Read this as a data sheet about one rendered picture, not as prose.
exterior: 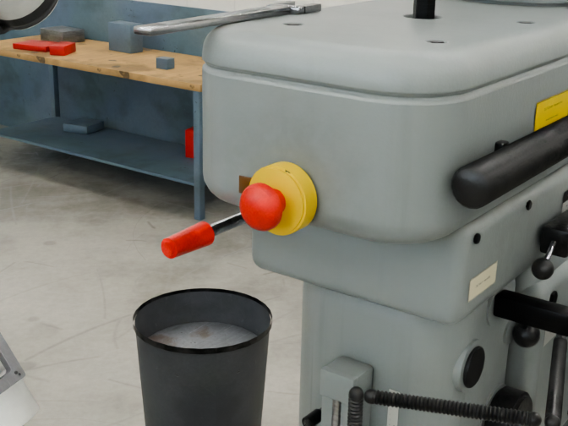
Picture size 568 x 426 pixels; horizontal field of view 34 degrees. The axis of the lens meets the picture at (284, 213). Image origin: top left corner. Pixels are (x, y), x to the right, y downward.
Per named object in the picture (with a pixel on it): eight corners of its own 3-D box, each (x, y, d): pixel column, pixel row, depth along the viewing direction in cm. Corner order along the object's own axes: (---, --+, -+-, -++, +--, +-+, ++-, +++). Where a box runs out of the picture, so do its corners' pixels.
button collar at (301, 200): (303, 243, 77) (305, 173, 75) (246, 227, 80) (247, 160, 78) (317, 237, 79) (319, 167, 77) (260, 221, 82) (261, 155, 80)
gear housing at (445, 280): (458, 335, 84) (467, 230, 81) (244, 269, 97) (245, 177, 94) (584, 233, 110) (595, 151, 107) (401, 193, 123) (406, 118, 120)
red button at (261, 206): (272, 239, 75) (273, 191, 74) (233, 228, 77) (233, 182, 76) (296, 228, 77) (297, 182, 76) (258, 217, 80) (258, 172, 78)
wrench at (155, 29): (160, 38, 75) (160, 28, 75) (123, 33, 77) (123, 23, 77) (321, 11, 94) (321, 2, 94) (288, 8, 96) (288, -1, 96)
